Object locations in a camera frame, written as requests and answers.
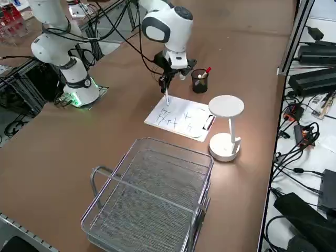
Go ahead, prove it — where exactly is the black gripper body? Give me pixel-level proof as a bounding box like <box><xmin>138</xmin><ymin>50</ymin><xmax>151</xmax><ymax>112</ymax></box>
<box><xmin>153</xmin><ymin>51</ymin><xmax>180</xmax><ymax>77</ymax></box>

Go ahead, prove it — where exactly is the white A4 paper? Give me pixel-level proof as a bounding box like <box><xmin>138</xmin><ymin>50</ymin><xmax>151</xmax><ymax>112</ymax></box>
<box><xmin>145</xmin><ymin>94</ymin><xmax>211</xmax><ymax>139</ymax></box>

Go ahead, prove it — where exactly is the black mesh pen holder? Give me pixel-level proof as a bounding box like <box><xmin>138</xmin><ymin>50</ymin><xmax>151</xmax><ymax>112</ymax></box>
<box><xmin>191</xmin><ymin>68</ymin><xmax>210</xmax><ymax>93</ymax></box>

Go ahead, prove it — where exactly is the black metal clipboard clip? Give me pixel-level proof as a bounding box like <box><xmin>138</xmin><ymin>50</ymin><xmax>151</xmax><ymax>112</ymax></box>
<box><xmin>202</xmin><ymin>114</ymin><xmax>216</xmax><ymax>131</ymax></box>

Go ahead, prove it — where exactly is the white desk lamp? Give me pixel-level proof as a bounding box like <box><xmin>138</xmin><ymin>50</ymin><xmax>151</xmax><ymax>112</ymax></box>
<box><xmin>208</xmin><ymin>94</ymin><xmax>245</xmax><ymax>162</ymax></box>

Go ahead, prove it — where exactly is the white clipboard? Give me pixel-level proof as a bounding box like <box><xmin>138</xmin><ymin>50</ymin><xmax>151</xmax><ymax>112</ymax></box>
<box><xmin>144</xmin><ymin>94</ymin><xmax>216</xmax><ymax>142</ymax></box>

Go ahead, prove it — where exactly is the silver mesh paper tray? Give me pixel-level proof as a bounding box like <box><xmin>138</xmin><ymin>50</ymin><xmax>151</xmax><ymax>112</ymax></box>
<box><xmin>80</xmin><ymin>136</ymin><xmax>215</xmax><ymax>252</ymax></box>

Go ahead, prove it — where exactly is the orange black plug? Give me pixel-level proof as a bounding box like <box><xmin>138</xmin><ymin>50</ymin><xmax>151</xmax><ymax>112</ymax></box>
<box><xmin>282</xmin><ymin>103</ymin><xmax>305</xmax><ymax>122</ymax></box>
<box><xmin>293</xmin><ymin>124</ymin><xmax>317</xmax><ymax>151</ymax></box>

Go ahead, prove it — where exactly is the large black power supply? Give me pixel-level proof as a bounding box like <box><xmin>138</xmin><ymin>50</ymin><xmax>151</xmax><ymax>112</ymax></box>
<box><xmin>288</xmin><ymin>67</ymin><xmax>336</xmax><ymax>97</ymax></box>

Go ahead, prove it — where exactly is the small black power adapter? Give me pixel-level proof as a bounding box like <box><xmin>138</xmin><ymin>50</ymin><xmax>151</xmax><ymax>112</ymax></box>
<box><xmin>307</xmin><ymin>26</ymin><xmax>325</xmax><ymax>40</ymax></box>

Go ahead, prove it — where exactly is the clear rack with red boxes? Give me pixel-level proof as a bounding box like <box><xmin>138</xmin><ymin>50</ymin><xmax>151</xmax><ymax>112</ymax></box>
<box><xmin>0</xmin><ymin>5</ymin><xmax>34</xmax><ymax>47</ymax></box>

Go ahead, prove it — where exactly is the black bag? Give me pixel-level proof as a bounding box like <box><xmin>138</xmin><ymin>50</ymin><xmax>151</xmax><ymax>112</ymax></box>
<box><xmin>274</xmin><ymin>193</ymin><xmax>336</xmax><ymax>252</ymax></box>

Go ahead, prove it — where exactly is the black flat box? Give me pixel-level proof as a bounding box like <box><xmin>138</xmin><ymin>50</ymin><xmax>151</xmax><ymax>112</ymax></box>
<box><xmin>317</xmin><ymin>169</ymin><xmax>336</xmax><ymax>212</ymax></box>

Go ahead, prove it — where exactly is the black wrist bracket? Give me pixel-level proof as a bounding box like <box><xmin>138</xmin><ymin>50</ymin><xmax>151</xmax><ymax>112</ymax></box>
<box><xmin>180</xmin><ymin>58</ymin><xmax>198</xmax><ymax>79</ymax></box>

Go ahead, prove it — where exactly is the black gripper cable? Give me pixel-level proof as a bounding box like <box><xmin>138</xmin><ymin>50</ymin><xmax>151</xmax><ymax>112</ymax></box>
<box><xmin>97</xmin><ymin>0</ymin><xmax>165</xmax><ymax>76</ymax></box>

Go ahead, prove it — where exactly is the aluminium frame post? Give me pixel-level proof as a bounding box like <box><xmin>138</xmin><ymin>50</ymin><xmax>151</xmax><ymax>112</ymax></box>
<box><xmin>277</xmin><ymin>0</ymin><xmax>316</xmax><ymax>77</ymax></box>

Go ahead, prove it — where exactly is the black metal frame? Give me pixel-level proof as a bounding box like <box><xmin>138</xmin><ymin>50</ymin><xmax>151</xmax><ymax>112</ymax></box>
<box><xmin>0</xmin><ymin>59</ymin><xmax>66</xmax><ymax>119</ymax></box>

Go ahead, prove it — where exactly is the grey slotted rail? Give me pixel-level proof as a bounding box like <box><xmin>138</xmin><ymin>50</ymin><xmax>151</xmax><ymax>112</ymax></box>
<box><xmin>0</xmin><ymin>212</ymin><xmax>60</xmax><ymax>252</ymax></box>

